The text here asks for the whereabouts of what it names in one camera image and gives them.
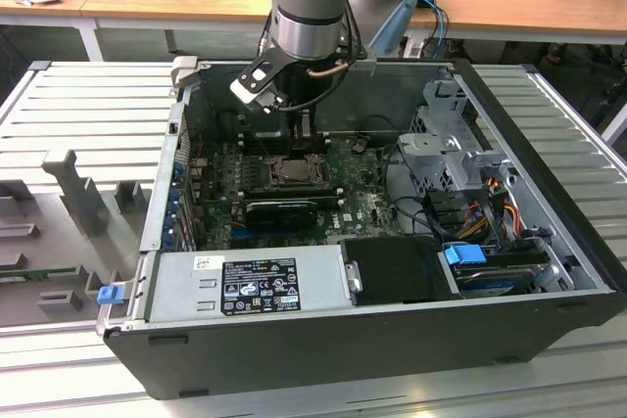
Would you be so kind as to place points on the silver perforated drive cage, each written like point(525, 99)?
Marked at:
point(426, 144)

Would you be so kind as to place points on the grey parts rack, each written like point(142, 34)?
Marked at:
point(59, 242)

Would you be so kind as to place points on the black graphics card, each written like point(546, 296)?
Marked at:
point(279, 215)

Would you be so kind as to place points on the silver power supply with label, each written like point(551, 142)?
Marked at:
point(186, 286)

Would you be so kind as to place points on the CPU with silver top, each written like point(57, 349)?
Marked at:
point(296, 169)

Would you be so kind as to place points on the hard disk in blue carrier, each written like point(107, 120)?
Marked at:
point(465, 259)

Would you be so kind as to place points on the CPU socket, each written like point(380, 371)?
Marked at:
point(294, 182)

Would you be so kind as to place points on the green motherboard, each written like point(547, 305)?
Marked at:
point(362, 193)

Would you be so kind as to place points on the black and silver PC case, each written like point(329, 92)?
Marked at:
point(343, 354)

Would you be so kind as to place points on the blue expansion slot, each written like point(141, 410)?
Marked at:
point(240, 233)

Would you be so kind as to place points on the silver coin battery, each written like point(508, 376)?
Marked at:
point(359, 147)

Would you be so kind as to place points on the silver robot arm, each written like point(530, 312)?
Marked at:
point(308, 7)

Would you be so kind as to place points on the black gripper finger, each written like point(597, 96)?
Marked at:
point(310, 131)
point(297, 131)

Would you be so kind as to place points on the blue plastic latch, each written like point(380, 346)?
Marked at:
point(110, 295)

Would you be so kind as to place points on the black and white wrist camera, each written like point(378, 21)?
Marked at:
point(257, 78)

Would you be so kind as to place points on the copper coloured tube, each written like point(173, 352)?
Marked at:
point(325, 74)

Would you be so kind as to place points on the pale blue teach pendant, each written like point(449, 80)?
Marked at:
point(397, 21)

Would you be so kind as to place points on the green RAM stick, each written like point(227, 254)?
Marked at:
point(34, 276)

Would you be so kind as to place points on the black RAM slot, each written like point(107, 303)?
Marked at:
point(289, 188)
point(294, 195)

